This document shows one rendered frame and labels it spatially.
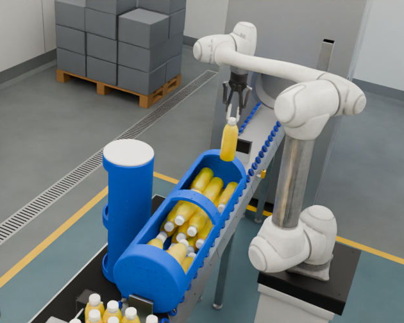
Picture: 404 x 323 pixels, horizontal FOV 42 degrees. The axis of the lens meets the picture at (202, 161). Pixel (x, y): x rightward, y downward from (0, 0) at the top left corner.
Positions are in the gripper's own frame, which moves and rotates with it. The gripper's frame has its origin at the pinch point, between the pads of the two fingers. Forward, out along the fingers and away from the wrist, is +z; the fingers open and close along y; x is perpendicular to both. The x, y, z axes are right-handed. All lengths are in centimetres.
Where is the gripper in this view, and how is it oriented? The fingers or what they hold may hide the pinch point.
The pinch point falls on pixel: (233, 113)
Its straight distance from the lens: 236.8
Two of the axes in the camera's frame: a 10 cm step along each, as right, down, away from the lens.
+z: -1.0, 8.5, 5.2
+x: -3.5, 4.6, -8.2
